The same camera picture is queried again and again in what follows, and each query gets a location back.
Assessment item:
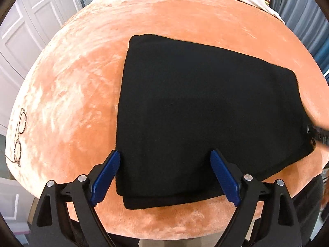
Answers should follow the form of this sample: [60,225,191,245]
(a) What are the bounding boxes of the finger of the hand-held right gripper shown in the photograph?
[304,123,329,146]

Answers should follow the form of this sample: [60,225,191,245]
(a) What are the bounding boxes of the white panelled low furniture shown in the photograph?
[0,177,34,221]

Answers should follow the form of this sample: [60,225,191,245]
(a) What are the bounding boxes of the white panelled wardrobe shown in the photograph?
[0,0,98,135]

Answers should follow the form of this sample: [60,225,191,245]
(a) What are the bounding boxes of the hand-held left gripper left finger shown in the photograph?
[29,150,121,247]

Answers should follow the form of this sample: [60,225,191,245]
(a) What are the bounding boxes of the thin metal eyeglasses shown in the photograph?
[6,107,28,167]

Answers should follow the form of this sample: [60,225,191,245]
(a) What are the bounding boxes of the black pants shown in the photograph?
[115,34,316,210]

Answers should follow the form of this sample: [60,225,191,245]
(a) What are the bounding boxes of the orange plush blanket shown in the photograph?
[5,0,329,240]

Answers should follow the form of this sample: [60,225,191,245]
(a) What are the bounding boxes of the grey pleated curtain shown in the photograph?
[270,0,329,69]

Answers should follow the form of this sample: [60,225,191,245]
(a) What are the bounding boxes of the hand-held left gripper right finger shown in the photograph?
[210,148,302,247]

